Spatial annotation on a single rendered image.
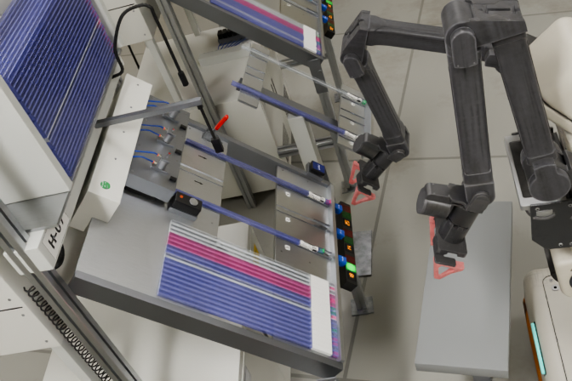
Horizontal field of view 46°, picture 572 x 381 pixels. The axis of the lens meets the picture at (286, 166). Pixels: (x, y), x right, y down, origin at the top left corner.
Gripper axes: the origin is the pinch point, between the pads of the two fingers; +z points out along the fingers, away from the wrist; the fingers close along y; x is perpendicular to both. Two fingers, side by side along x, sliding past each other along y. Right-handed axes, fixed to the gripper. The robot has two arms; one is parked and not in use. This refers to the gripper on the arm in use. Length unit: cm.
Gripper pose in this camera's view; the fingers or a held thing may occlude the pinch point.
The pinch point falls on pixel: (352, 191)
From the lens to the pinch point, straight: 213.1
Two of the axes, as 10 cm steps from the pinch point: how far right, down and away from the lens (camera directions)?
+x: 8.7, 3.7, 3.3
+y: 0.0, 6.6, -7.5
